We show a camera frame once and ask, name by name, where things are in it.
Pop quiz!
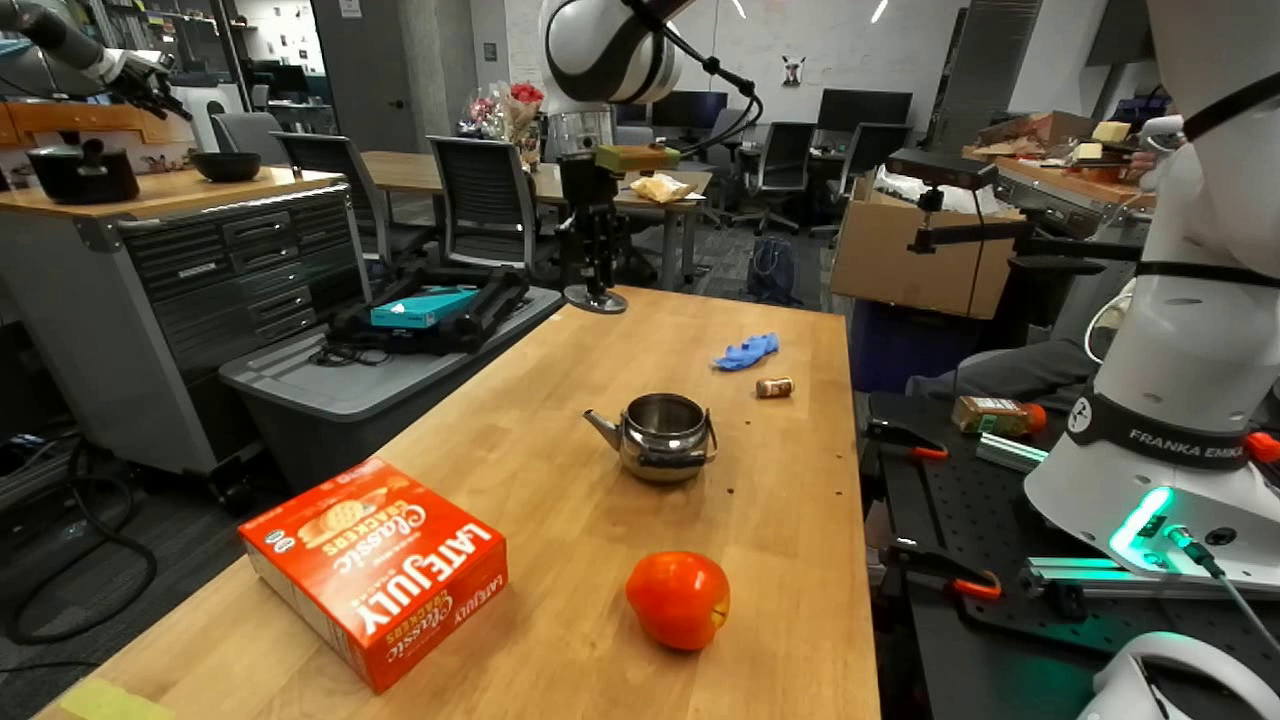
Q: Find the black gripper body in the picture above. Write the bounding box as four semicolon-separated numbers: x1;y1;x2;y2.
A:
556;156;631;242

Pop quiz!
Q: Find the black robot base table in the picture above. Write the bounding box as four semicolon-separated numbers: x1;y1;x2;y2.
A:
860;390;1280;720

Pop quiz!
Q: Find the silver metal teapot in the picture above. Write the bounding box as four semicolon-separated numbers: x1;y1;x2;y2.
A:
580;386;722;486

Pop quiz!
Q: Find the yellow bag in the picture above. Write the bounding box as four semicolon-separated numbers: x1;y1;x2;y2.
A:
629;170;697;207

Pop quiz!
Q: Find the black backpack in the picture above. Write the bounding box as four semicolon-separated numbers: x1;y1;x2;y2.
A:
315;264;538;367

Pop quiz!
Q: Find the grey mesh office chair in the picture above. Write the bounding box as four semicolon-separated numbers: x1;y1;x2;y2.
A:
427;133;545;276

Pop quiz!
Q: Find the flower gift bouquet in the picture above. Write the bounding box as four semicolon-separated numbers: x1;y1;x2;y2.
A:
466;78;552;170

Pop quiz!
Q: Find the black computer monitor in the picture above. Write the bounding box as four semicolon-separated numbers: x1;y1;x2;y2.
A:
813;87;916;134
658;87;731;134

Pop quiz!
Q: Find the blue cloth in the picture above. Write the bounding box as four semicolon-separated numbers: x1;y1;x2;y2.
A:
709;326;786;374

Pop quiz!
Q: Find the teal case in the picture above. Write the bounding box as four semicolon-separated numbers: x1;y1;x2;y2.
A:
370;283;481;333

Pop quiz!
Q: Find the wooden meeting table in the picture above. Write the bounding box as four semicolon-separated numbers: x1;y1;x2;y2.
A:
358;149;718;291

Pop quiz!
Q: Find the black office chair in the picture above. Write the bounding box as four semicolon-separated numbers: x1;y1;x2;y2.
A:
836;121;922;203
278;128;401;271
754;121;821;230

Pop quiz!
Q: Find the grey plastic tote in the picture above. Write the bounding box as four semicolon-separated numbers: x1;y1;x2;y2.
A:
217;281;566;493

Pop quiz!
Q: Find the orange-red toy tomato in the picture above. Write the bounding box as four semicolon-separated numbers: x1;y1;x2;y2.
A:
626;548;735;657

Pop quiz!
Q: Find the black bowl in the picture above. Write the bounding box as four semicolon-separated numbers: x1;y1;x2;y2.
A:
188;149;268;188

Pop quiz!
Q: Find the orange cracker box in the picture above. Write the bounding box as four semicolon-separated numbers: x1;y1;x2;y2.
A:
237;454;512;694

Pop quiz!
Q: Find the grey drawer cabinet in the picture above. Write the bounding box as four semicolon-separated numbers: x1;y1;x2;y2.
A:
0;168;373;478

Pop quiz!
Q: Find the black pot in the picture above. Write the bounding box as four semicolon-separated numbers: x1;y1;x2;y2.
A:
28;133;146;207

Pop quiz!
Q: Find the yellow-green pad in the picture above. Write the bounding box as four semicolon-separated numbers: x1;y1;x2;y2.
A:
51;677;182;720

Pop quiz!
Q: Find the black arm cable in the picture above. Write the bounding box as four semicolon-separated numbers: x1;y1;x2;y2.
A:
626;0;773;150

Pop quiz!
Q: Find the black clamp orange handle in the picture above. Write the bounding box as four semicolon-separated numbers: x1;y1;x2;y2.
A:
865;416;952;466
890;534;1007;613

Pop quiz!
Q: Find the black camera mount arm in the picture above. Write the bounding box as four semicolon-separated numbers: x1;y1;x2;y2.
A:
884;145;1153;350

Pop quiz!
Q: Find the aluminium extrusion rail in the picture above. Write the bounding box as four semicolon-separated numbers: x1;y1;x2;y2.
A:
1023;553;1280;607

